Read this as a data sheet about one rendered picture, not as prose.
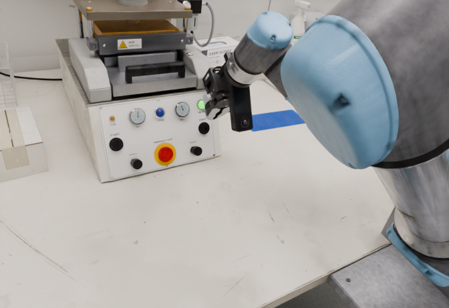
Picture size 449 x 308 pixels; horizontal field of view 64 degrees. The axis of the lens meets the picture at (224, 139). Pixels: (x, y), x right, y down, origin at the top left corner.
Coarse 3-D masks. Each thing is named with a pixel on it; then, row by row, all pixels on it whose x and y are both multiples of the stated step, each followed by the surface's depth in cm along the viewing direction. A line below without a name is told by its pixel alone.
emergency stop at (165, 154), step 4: (164, 148) 93; (168, 148) 93; (160, 152) 92; (164, 152) 93; (168, 152) 93; (172, 152) 94; (160, 156) 92; (164, 156) 93; (168, 156) 93; (172, 156) 94; (164, 160) 93; (168, 160) 94
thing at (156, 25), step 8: (96, 24) 92; (104, 24) 92; (112, 24) 93; (120, 24) 94; (128, 24) 95; (136, 24) 96; (144, 24) 96; (152, 24) 97; (160, 24) 98; (168, 24) 99; (96, 32) 92; (104, 32) 87; (112, 32) 88; (120, 32) 89; (128, 32) 90; (136, 32) 91; (144, 32) 92; (152, 32) 93; (160, 32) 94
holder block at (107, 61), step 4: (96, 52) 98; (148, 52) 97; (152, 52) 97; (156, 52) 98; (160, 52) 98; (164, 52) 99; (176, 52) 100; (100, 56) 94; (104, 56) 91; (108, 56) 91; (112, 56) 92; (116, 56) 92; (176, 56) 100; (104, 60) 91; (108, 60) 91; (112, 60) 92; (116, 60) 92; (176, 60) 101; (104, 64) 92; (108, 64) 92; (112, 64) 93; (116, 64) 93
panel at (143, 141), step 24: (168, 96) 92; (192, 96) 96; (120, 120) 87; (144, 120) 90; (168, 120) 93; (192, 120) 97; (144, 144) 91; (168, 144) 94; (192, 144) 97; (120, 168) 89; (144, 168) 92
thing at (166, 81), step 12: (120, 60) 89; (132, 60) 90; (144, 60) 92; (156, 60) 93; (168, 60) 95; (108, 72) 89; (120, 72) 90; (120, 84) 85; (132, 84) 86; (144, 84) 88; (156, 84) 89; (168, 84) 91; (180, 84) 93; (192, 84) 94
